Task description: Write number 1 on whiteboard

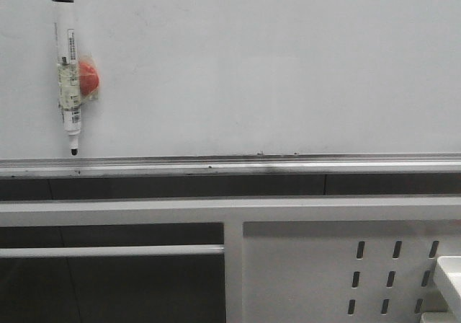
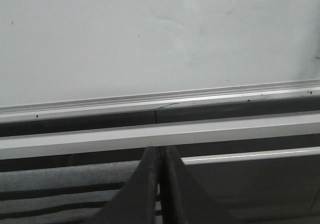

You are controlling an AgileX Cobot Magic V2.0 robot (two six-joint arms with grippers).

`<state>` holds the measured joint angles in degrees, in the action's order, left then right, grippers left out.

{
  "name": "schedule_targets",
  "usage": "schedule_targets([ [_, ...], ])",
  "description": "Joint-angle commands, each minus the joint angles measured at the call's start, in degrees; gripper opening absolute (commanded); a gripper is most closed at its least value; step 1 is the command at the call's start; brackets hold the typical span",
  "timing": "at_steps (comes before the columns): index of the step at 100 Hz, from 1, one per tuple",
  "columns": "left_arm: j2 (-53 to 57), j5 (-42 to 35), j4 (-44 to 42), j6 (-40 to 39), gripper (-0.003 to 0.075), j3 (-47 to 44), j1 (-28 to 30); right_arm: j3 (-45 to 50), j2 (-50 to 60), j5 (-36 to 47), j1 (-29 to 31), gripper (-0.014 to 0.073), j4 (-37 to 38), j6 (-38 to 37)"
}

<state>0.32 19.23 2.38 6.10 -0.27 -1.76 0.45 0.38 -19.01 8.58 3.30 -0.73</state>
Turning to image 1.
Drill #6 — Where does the white whiteboard marker pen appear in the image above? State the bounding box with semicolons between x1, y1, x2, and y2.
51;0;82;156

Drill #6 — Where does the red round magnet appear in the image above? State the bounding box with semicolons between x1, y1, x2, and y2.
79;55;100;103

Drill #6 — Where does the white plastic box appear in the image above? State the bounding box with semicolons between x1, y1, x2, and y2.
420;256;460;322

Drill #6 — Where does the aluminium whiteboard tray rail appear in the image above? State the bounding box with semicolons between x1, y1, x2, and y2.
1;153;460;180

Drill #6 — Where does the large white whiteboard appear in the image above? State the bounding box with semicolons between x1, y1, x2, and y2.
1;0;460;159

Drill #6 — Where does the white metal perforated frame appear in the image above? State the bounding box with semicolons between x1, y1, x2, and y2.
1;196;460;322

